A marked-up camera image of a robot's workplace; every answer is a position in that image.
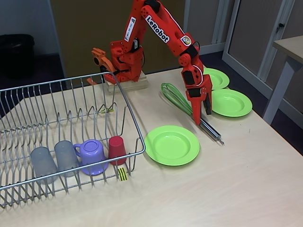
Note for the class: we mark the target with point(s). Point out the wooden base block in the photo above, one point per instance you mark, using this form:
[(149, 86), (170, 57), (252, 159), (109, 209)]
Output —
[(139, 84)]

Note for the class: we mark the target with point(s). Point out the green plastic plate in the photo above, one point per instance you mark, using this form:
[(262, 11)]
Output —
[(219, 78), (172, 146), (230, 102)]

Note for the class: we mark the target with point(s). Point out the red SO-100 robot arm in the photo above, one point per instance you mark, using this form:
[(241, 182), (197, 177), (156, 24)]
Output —
[(170, 30)]

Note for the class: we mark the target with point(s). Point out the yellow black tape marker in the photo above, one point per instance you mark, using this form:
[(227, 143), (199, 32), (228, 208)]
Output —
[(107, 110), (123, 174)]

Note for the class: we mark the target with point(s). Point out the black trash bin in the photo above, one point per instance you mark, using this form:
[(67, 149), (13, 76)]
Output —
[(16, 54)]

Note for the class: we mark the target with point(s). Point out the purple plastic mug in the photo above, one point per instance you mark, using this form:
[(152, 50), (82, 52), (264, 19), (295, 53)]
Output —
[(92, 153)]

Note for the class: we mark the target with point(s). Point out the grey office cabinet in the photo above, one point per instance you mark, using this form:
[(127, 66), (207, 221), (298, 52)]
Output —
[(255, 35)]

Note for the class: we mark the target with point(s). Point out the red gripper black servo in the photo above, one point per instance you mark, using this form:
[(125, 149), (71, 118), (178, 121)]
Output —
[(197, 102)]

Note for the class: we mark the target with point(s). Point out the translucent grey plastic cup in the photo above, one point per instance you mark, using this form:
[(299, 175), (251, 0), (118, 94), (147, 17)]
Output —
[(66, 156), (43, 163)]

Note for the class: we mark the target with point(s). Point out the beige side table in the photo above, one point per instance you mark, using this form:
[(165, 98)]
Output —
[(291, 45)]

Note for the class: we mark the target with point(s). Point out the orange plastic clamp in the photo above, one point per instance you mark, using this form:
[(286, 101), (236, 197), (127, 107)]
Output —
[(104, 62)]

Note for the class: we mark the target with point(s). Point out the brown cork board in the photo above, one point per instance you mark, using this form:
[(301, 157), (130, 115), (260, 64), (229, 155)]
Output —
[(82, 35)]

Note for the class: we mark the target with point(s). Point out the black cabinet key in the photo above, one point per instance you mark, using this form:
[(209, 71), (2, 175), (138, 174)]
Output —
[(281, 26)]

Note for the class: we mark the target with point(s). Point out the red plastic cup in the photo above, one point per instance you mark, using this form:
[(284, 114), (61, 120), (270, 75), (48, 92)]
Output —
[(117, 149)]

